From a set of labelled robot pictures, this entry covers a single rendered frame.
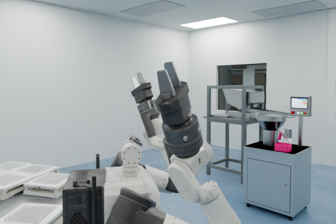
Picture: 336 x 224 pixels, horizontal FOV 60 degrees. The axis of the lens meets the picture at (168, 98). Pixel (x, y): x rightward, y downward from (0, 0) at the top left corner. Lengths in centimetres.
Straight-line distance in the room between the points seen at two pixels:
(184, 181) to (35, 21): 494
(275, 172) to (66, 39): 408
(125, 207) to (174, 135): 25
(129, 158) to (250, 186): 297
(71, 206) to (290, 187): 293
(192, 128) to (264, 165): 304
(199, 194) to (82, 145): 519
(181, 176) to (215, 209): 13
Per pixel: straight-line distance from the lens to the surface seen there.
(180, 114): 64
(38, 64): 539
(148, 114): 128
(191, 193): 73
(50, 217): 159
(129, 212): 81
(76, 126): 573
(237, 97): 465
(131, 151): 96
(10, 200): 209
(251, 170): 377
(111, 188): 94
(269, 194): 375
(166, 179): 131
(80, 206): 97
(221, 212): 78
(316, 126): 625
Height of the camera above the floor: 153
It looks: 3 degrees down
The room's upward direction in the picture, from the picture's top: straight up
